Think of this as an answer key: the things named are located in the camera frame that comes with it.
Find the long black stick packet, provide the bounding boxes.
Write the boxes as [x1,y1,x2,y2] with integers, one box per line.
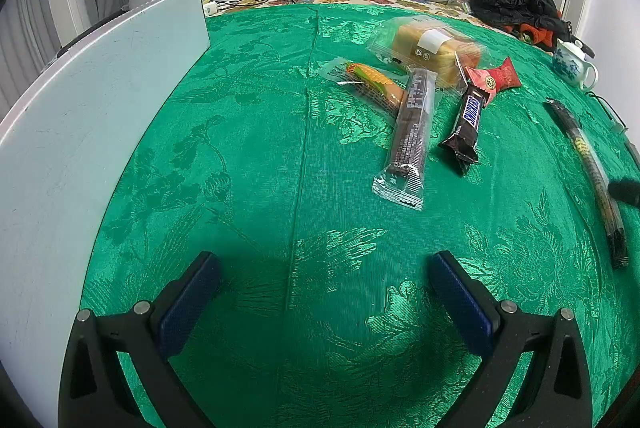
[544,98,629,270]

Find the green patterned tablecloth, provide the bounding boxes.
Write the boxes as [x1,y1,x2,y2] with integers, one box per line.
[80,3,640,428]

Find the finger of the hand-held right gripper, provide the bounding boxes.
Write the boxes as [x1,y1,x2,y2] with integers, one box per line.
[606,179,640,205]

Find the light grey sheer curtain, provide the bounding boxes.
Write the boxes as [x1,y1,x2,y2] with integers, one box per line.
[0,0,66,109]

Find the brown chocolate bar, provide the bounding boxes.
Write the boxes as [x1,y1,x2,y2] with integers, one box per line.
[439,80,488,176]

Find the white and blue teapot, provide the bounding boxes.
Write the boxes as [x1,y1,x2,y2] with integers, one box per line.
[552,39,599,90]

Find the corn sausage packet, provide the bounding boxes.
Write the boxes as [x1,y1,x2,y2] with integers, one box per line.
[319,58,411,113]

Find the dark biscuit packet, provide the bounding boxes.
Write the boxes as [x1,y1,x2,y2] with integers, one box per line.
[372,68,437,211]

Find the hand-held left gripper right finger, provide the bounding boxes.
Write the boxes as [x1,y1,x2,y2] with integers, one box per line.
[431,250,593,428]

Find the bread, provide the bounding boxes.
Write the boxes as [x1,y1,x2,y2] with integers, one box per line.
[370,19,485,95]

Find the red snack packet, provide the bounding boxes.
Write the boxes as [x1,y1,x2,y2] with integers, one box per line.
[465,56,522,106]

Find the clear-framed glasses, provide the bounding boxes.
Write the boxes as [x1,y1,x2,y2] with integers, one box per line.
[585,90,628,134]

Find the white board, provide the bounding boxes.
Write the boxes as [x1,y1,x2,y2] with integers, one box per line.
[0,0,211,428]

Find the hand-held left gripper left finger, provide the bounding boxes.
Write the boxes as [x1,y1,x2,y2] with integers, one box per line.
[59,250,222,428]

